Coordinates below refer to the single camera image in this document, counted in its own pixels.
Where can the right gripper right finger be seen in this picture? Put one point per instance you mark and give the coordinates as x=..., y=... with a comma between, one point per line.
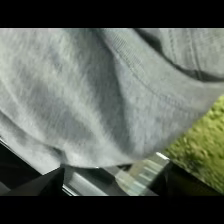
x=180, y=185

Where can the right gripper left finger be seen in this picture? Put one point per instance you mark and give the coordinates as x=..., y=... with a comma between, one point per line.
x=50, y=185

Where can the grey sweatshirt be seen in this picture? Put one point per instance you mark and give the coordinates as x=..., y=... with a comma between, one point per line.
x=100, y=93

